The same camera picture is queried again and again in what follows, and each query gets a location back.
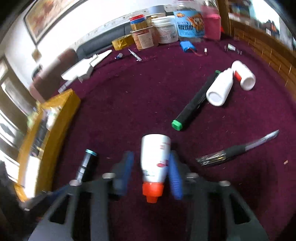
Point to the clear-capped black gel pen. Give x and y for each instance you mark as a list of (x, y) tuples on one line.
[(231, 152)]

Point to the small white bottle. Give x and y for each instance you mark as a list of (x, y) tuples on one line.
[(220, 88)]

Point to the wooden brick-pattern cabinet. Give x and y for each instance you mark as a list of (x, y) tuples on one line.
[(271, 50)]

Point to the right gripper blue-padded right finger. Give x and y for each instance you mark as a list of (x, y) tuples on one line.
[(217, 210)]

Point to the framed painting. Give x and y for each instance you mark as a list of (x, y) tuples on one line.
[(44, 15)]

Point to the white bottle orange cap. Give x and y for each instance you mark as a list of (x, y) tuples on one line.
[(154, 157)]

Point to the blue battery pack with wire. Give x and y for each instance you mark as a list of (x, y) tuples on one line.
[(188, 47)]

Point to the brown armchair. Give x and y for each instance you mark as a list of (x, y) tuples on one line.
[(46, 81)]

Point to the white charger plug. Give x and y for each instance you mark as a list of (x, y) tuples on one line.
[(85, 74)]

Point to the white papers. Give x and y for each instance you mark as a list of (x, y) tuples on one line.
[(73, 73)]

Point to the clear syringe pen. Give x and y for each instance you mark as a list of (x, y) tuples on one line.
[(138, 58)]

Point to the white pen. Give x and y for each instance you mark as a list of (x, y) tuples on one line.
[(64, 86)]

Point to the black marker green cap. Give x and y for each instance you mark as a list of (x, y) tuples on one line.
[(192, 109)]

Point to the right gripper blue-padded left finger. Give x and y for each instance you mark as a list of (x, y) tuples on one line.
[(80, 212)]

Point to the orange labelled jar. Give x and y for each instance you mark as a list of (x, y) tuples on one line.
[(145, 38)]

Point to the black marker cyan cap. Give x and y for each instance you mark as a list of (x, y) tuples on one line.
[(87, 169)]

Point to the black leather sofa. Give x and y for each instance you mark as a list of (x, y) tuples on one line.
[(102, 42)]

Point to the gold-taped white box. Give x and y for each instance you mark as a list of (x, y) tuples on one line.
[(42, 144)]

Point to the white bottle red label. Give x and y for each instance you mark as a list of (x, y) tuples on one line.
[(243, 75)]

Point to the white plastic tub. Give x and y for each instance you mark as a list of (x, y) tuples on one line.
[(166, 29)]

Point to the nail clipper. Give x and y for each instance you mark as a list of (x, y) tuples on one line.
[(230, 47)]

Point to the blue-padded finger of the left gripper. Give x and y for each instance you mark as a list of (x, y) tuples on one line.
[(42, 201)]

